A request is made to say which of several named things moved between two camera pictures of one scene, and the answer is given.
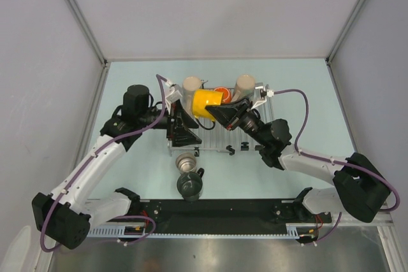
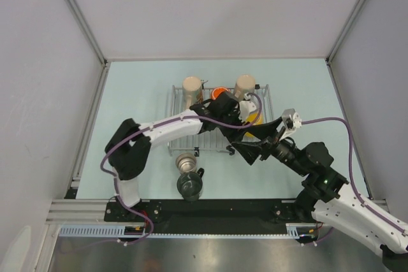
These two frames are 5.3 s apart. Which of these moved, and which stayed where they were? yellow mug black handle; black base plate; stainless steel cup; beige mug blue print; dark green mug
Moved: yellow mug black handle
Stayed: dark green mug; stainless steel cup; black base plate; beige mug blue print
